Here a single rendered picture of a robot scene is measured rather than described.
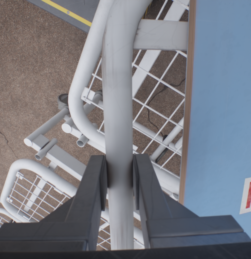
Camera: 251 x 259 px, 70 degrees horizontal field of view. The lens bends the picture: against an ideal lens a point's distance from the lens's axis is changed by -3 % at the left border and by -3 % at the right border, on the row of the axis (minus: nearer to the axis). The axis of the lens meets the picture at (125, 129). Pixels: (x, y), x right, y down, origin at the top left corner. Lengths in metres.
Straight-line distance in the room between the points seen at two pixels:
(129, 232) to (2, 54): 1.30
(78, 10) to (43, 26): 0.49
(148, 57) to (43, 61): 0.81
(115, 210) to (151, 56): 0.38
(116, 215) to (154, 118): 0.90
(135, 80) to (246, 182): 0.37
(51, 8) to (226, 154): 0.66
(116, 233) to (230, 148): 0.12
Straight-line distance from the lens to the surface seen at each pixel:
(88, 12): 0.65
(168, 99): 0.98
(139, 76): 0.49
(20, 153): 1.76
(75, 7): 0.67
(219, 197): 0.20
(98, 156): 0.16
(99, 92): 0.88
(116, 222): 0.17
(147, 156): 0.15
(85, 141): 0.62
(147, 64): 0.48
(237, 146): 0.18
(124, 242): 0.19
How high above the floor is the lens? 0.92
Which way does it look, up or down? 56 degrees down
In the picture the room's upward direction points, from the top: 153 degrees counter-clockwise
